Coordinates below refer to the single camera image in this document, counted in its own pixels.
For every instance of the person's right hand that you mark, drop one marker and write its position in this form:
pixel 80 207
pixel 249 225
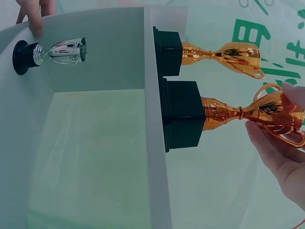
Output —
pixel 291 171

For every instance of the person's left hand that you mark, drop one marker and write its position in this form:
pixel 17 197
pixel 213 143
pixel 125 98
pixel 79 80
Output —
pixel 35 14

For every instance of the copper trophy black square base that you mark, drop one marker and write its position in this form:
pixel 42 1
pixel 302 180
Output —
pixel 183 114

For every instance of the person's left fingers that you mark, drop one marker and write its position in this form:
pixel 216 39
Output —
pixel 35 16

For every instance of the person's right thumb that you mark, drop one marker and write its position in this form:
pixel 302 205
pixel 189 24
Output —
pixel 295 97

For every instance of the gold trophy black square base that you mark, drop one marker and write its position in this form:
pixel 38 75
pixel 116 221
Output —
pixel 168 56

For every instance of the silver trophy round black base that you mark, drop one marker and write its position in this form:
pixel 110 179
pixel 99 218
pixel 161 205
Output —
pixel 59 48

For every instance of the white shelf unit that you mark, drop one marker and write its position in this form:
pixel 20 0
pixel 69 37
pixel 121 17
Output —
pixel 102 59

